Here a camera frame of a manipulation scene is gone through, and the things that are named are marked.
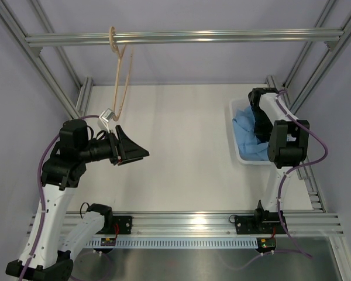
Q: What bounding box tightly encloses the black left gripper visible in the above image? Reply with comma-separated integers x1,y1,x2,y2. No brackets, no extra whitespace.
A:
79,125,149,165

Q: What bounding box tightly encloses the blue button-up shirt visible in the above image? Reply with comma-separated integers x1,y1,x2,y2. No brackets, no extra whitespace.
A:
232,107,269,162

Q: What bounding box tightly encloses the white perforated plastic basket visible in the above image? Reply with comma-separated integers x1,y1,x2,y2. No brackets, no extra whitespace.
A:
229,98,271,166

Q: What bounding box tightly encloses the beige wooden clothes hanger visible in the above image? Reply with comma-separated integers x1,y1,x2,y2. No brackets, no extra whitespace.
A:
109,26,135,121

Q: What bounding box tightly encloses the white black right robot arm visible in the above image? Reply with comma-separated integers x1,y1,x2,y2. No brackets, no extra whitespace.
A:
247,88,309,234

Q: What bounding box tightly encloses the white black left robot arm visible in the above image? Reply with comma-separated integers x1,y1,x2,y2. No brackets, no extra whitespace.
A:
5,118,150,280

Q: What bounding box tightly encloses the aluminium top crossbar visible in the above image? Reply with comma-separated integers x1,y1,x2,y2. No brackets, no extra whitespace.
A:
25,28,344,47

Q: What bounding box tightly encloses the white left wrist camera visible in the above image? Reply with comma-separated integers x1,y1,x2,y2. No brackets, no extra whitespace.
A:
98,108,115,132

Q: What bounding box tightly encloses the aluminium left frame strut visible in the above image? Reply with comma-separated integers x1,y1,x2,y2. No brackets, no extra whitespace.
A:
0,1,92,119

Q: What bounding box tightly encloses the aluminium frame strut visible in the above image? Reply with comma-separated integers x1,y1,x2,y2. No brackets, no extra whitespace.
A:
0,1,92,119
266,1,351,114

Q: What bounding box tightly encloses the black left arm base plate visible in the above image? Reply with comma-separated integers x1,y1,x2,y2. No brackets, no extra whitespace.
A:
99,215,133,235

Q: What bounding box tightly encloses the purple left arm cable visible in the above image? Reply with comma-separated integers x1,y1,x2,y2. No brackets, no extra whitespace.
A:
17,114,102,281

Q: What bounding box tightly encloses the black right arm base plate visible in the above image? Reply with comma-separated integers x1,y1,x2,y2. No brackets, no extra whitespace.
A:
229,215,285,235

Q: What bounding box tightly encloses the white slotted cable duct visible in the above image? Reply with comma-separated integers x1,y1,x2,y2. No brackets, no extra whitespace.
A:
86,237,258,249

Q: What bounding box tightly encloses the aluminium front rail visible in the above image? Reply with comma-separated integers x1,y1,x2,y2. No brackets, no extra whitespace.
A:
26,213,345,237

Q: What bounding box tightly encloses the aluminium right frame strut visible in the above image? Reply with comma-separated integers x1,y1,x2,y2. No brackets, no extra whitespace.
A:
266,1,351,114

